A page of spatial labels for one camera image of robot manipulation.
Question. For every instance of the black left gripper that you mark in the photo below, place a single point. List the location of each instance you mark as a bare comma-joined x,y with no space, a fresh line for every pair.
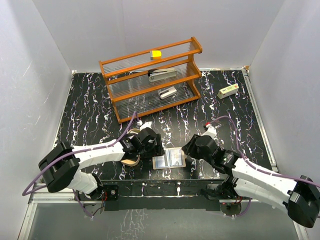
156,150

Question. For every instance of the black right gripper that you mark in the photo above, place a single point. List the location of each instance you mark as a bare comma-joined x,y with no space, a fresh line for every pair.
189,148

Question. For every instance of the silver patterned credit card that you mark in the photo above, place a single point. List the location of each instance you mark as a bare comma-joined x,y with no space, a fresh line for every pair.
175,157

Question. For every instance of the pink leather card holder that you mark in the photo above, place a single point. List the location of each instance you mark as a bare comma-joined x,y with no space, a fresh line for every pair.
168,160

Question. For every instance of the beige card box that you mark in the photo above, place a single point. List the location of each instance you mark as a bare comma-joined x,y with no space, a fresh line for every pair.
134,160

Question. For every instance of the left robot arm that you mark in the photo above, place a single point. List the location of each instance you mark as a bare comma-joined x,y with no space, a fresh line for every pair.
62,167

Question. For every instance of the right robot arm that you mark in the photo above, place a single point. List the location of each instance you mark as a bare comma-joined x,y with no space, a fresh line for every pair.
299,198

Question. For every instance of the small white stapler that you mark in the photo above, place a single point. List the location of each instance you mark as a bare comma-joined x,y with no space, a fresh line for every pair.
167,93

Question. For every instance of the orange wooden shelf rack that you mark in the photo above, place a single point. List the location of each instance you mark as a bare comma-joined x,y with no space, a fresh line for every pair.
131,92

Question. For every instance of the white staples box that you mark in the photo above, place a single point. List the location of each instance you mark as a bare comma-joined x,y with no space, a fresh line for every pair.
228,91

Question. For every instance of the large grey black stapler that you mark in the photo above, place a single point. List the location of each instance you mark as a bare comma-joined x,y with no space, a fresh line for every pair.
155,75

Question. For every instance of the yellow grey tape dispenser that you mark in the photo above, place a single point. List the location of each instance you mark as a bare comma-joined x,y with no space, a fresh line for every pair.
155,55

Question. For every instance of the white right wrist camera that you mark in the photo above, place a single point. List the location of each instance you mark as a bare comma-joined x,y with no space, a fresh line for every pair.
209,130

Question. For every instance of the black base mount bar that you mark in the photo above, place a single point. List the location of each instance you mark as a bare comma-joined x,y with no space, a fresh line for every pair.
183,194

